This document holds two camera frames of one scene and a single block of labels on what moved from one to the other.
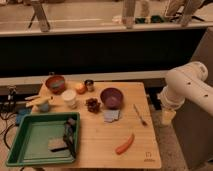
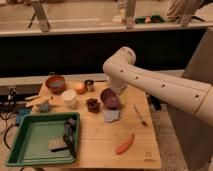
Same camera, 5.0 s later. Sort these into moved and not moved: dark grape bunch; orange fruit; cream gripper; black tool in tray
Moved: cream gripper
Not moved: black tool in tray; dark grape bunch; orange fruit
